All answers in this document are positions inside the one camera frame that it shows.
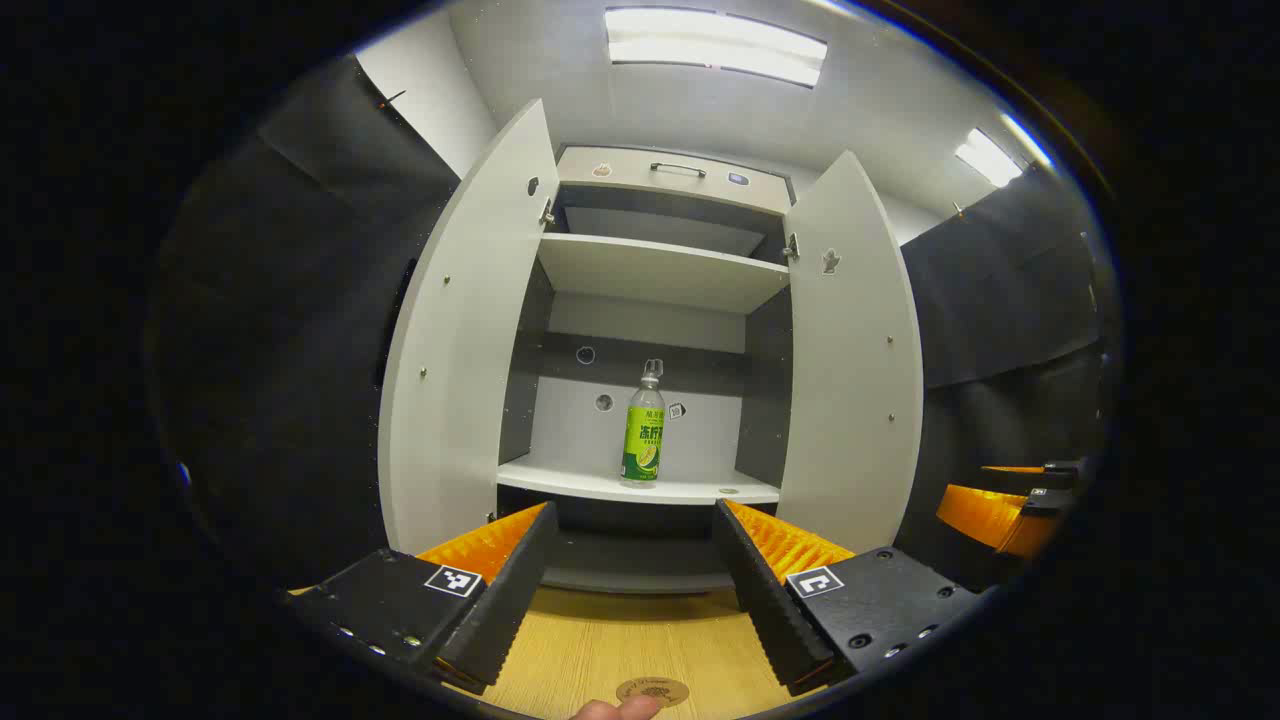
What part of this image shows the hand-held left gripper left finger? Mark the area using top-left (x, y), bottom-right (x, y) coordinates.
top-left (288, 502), bottom-right (559, 696)

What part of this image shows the black backdrop cloth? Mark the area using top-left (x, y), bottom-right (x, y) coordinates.
top-left (150, 55), bottom-right (1116, 591)

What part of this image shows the green label clear bottle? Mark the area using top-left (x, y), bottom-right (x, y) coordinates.
top-left (621, 362), bottom-right (667, 488)

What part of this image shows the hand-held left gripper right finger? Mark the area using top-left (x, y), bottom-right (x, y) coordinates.
top-left (713, 498), bottom-right (986, 698)

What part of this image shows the large ceiling light panel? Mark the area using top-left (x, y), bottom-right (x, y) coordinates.
top-left (604, 7), bottom-right (829, 89)

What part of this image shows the grey cabinet door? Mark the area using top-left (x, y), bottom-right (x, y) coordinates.
top-left (777, 151), bottom-right (924, 556)
top-left (378, 98), bottom-right (561, 556)

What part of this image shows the small ceiling light panel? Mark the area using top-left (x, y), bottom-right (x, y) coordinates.
top-left (955, 128), bottom-right (1024, 189)

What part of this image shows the round cork coaster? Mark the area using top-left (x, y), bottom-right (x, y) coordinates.
top-left (615, 678), bottom-right (691, 709)

